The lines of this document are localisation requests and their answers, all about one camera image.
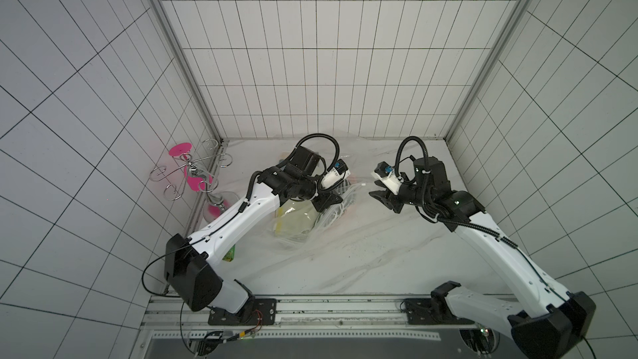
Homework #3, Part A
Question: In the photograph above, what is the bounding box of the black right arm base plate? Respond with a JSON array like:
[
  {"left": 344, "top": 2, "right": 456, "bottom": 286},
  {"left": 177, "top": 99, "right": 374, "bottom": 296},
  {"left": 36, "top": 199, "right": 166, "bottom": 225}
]
[{"left": 400, "top": 281, "right": 475, "bottom": 326}]

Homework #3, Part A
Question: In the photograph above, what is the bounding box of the aluminium mounting rail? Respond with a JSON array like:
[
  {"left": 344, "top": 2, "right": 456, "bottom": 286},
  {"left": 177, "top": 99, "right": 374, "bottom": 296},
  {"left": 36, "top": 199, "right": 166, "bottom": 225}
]
[{"left": 131, "top": 293, "right": 522, "bottom": 358}]

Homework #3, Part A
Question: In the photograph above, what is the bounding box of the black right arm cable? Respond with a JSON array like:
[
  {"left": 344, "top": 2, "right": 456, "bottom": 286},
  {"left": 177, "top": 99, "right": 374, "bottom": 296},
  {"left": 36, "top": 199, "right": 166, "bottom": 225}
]
[{"left": 393, "top": 135, "right": 430, "bottom": 180}]

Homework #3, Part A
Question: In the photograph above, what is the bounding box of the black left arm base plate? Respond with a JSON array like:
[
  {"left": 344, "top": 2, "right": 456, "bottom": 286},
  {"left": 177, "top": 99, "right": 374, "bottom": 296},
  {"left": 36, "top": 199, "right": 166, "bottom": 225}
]
[{"left": 208, "top": 280, "right": 277, "bottom": 327}]

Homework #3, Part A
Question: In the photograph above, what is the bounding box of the pale yellow towel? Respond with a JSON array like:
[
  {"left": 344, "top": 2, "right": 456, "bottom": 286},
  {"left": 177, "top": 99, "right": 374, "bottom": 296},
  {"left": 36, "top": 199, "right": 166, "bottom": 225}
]
[{"left": 273, "top": 201, "right": 319, "bottom": 242}]

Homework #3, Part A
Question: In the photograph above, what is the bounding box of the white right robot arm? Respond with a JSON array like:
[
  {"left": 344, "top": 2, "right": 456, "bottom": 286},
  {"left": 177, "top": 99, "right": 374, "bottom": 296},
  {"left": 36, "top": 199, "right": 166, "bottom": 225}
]
[{"left": 371, "top": 157, "right": 596, "bottom": 358}]

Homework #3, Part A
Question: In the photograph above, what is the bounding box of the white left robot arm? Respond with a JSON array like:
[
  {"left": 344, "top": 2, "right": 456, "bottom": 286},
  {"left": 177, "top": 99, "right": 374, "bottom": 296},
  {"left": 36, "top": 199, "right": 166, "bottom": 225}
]
[{"left": 164, "top": 141, "right": 350, "bottom": 314}]

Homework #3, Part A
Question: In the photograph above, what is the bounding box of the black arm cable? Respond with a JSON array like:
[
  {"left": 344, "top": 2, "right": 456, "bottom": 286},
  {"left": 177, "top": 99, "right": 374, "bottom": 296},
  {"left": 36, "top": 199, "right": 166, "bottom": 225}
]
[
  {"left": 393, "top": 135, "right": 430, "bottom": 180},
  {"left": 140, "top": 251, "right": 190, "bottom": 299}
]

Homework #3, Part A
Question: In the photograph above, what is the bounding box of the clear plastic vacuum bag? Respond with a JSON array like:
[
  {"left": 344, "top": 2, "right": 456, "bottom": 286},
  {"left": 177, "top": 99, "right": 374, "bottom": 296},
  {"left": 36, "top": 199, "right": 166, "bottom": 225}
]
[{"left": 263, "top": 131, "right": 370, "bottom": 250}]

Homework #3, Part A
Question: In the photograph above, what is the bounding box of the green white striped towel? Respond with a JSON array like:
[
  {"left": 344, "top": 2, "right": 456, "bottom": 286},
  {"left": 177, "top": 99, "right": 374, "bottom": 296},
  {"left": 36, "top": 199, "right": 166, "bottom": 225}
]
[{"left": 315, "top": 181, "right": 361, "bottom": 229}]

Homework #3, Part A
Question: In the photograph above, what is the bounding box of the colourful snack packet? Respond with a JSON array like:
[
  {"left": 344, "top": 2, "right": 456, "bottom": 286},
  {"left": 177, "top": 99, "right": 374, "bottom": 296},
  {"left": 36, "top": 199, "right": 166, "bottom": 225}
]
[{"left": 223, "top": 245, "right": 236, "bottom": 263}]

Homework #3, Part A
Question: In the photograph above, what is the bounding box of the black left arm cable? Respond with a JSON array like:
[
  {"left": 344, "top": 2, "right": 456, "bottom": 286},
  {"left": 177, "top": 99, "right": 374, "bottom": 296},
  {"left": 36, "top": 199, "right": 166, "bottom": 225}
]
[{"left": 140, "top": 251, "right": 190, "bottom": 299}]

